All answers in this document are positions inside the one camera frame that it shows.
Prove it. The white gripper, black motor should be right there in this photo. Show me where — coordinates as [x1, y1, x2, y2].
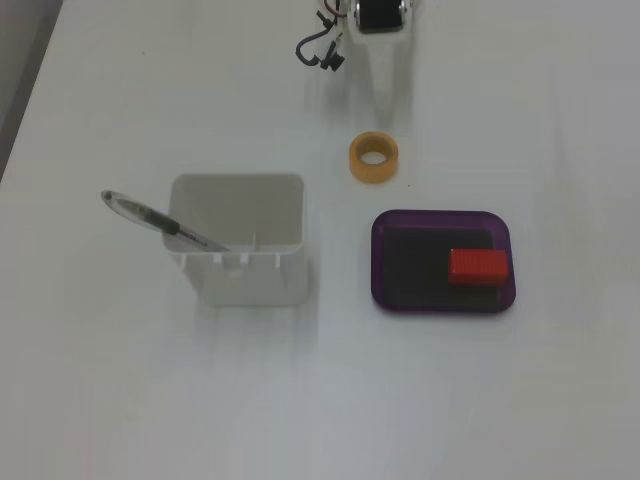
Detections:
[349, 0, 417, 129]

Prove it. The yellow tape roll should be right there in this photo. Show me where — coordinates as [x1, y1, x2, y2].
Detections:
[348, 131, 404, 186]

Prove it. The white plastic box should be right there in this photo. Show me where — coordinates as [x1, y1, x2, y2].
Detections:
[162, 173, 308, 307]

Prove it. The black mat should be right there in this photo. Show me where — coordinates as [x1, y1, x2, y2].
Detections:
[385, 227, 497, 307]

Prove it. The purple plastic tray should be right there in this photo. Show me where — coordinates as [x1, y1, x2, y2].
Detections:
[370, 208, 518, 317]

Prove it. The red ribbed block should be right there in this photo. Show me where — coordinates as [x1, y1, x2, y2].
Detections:
[447, 248, 510, 288]

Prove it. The clear black ballpoint pen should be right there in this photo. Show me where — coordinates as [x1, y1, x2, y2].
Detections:
[100, 189, 232, 254]

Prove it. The red white servo wire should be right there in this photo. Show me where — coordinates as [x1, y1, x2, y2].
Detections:
[317, 0, 350, 21]

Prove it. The black cable with clip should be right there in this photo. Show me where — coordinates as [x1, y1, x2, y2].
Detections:
[296, 9, 346, 72]

